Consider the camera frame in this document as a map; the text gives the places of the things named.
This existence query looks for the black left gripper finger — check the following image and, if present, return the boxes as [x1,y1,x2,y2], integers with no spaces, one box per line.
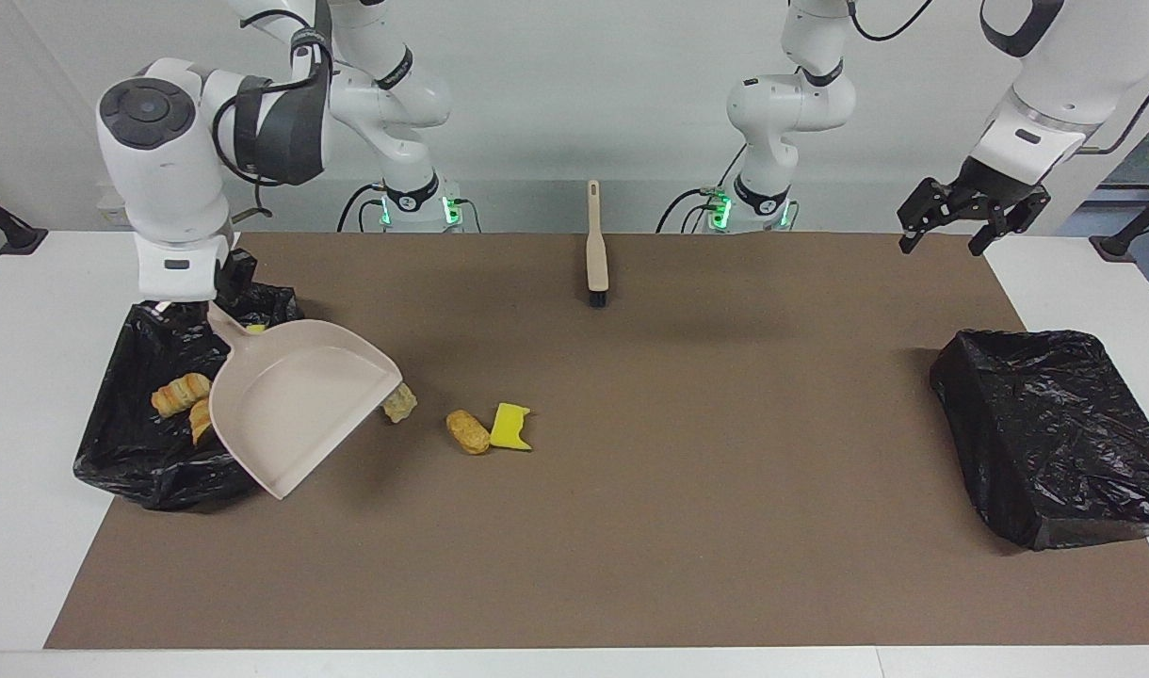
[898,179,957,255]
[968,193,1052,257]

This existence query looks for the black stand foot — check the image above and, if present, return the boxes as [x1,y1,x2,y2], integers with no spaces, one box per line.
[1090,184,1149,263]
[0,179,48,256]

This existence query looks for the black base cable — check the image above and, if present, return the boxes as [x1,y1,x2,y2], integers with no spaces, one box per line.
[657,186,717,234]
[337,182,387,234]

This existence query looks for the beige hand brush black bristles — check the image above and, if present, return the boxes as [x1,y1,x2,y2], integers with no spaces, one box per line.
[586,179,611,309]

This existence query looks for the black bag lined bin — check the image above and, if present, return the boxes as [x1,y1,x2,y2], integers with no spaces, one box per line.
[930,328,1149,552]
[73,273,307,512]

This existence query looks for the orange croissant piece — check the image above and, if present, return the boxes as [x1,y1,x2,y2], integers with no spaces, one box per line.
[151,372,212,418]

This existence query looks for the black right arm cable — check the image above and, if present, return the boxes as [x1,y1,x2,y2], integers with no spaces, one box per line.
[212,8,340,222]

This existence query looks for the brown table mat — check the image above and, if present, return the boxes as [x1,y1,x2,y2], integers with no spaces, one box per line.
[44,232,1149,651]

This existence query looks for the brown bread roll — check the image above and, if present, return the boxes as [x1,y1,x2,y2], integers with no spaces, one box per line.
[445,409,493,456]

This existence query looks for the beige plastic dustpan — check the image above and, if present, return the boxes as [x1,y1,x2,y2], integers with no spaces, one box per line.
[207,301,404,501]

